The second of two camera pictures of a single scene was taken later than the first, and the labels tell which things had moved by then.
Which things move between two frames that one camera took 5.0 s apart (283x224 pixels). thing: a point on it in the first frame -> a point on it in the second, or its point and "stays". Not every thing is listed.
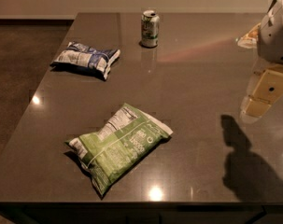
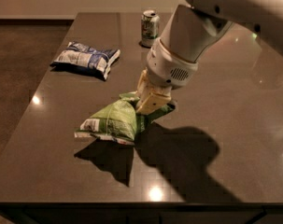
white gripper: x=274 y=37 -> x=166 y=66
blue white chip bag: x=88 y=61 stays
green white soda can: x=149 y=27 stays
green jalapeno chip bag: x=118 y=144 -> x=120 y=121
